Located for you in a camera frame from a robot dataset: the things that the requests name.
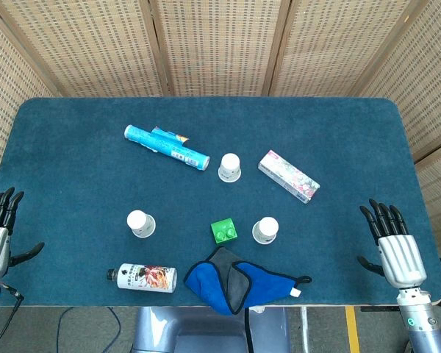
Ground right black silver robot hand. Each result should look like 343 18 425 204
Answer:
356 199 428 292

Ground white floral paper cup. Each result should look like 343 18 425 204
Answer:
126 210 157 239
251 216 280 245
218 153 242 183

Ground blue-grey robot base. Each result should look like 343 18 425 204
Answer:
132 306 291 353

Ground blue felt table cover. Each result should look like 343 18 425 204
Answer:
0 97 441 308

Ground white table leg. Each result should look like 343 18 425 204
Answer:
299 306 310 353

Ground floral toothpaste box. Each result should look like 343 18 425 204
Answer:
257 149 321 205

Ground white labelled drink bottle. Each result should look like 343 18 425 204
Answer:
107 263 178 294

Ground green toy building block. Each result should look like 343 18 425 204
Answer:
210 217 240 245

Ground blue plastic wrap roll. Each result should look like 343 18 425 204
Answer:
123 124 211 171

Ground blue and grey cloth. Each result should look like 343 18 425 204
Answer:
183 246 312 316

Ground woven bamboo folding screen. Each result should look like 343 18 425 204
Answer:
0 0 441 260

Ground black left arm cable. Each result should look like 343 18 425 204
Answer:
0 282 25 307

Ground blue floor cable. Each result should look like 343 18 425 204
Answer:
56 306 123 353

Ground black hanging cable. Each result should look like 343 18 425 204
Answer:
243 307 252 353

